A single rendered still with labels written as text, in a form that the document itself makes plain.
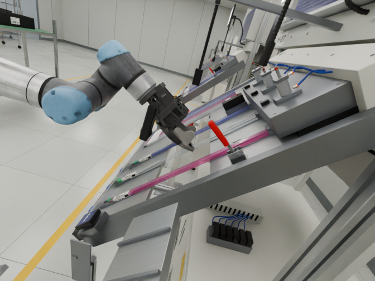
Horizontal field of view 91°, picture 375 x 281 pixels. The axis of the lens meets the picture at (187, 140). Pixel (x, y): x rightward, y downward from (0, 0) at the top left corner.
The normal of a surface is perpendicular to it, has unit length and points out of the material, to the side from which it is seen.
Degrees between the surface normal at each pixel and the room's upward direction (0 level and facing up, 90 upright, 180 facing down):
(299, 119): 90
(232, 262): 0
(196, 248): 0
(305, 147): 90
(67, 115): 90
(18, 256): 0
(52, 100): 90
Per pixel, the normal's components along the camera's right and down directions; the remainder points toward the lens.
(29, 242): 0.25, -0.87
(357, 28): -0.96, -0.27
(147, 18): -0.11, 0.42
